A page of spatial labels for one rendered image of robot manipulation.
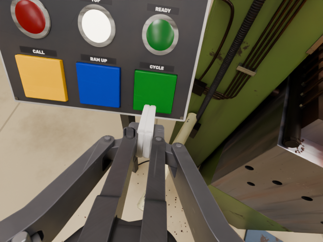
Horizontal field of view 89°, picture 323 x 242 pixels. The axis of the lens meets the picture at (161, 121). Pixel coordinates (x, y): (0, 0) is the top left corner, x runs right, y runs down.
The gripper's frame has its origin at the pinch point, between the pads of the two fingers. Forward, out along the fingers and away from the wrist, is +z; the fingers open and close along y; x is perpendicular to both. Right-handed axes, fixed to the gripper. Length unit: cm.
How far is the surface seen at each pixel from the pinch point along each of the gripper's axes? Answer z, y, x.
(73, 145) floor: 86, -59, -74
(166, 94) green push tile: 12.5, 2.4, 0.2
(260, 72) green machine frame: 32.9, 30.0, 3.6
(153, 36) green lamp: 12.8, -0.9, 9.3
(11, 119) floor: 101, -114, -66
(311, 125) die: 16.2, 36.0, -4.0
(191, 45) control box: 13.2, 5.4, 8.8
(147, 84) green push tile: 12.5, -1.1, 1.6
